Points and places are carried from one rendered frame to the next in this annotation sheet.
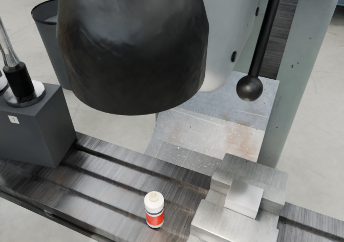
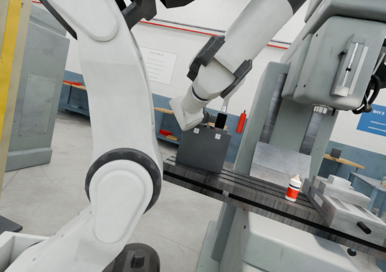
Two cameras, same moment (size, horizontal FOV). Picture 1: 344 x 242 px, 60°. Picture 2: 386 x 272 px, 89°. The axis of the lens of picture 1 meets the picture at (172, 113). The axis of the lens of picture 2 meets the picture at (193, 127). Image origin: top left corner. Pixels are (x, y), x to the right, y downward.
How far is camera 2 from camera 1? 0.81 m
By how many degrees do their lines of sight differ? 37
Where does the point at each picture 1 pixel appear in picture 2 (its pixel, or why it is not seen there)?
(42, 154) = (218, 162)
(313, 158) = not seen: hidden behind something
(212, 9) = (366, 79)
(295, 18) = (319, 127)
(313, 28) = (327, 133)
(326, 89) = not seen: hidden behind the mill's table
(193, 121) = (270, 172)
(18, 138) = (211, 149)
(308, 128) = not seen: hidden behind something
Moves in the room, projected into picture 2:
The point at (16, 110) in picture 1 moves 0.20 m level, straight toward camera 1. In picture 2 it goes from (220, 131) to (261, 146)
